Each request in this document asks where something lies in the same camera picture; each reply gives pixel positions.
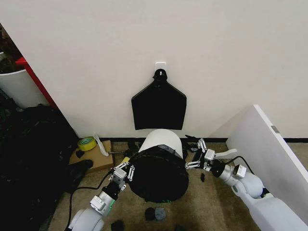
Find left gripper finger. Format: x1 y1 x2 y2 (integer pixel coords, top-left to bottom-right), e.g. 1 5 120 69
110 162 132 174
126 164 136 186

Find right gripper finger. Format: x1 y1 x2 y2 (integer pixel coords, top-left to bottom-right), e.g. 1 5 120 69
184 160 205 169
192 138 208 162

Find white round trash bin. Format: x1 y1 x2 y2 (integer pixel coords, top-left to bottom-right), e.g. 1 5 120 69
138 128 185 160

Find flat black garbage bag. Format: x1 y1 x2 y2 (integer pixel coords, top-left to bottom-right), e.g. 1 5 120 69
131 68 187 132

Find white curved plastic piece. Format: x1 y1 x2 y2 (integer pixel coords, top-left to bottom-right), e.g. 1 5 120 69
215 148 238 159

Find brown cardboard piece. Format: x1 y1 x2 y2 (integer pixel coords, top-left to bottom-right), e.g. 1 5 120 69
68 140 116 172

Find white plastic strip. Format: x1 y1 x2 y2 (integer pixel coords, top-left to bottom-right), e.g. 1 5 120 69
93 134 109 157

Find yellow tape roll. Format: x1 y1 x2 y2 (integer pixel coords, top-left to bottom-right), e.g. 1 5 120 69
77 136 98 152

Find white board panel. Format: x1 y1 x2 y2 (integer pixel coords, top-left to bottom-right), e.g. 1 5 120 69
226 104 308 218

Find grey round disc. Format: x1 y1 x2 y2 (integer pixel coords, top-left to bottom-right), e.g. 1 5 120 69
154 207 168 222

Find pile of black bags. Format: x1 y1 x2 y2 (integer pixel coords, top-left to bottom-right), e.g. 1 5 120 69
0 93 94 231

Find white plant pot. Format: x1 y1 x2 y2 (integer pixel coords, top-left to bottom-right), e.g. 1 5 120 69
0 69 49 109

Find dark potted plant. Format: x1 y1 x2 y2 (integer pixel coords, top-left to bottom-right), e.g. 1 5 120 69
0 24 20 74

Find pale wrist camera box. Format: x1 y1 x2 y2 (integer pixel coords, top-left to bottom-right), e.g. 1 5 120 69
204 149 217 162
112 167 128 185

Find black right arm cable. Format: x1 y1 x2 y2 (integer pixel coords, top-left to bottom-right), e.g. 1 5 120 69
215 155 256 174

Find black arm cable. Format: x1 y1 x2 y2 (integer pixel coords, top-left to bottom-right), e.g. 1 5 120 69
215 155 256 174
68 167 114 226

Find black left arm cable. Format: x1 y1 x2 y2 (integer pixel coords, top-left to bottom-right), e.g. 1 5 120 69
68 167 114 226

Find red shelf frame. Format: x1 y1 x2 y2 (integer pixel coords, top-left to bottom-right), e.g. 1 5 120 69
15 57 71 128

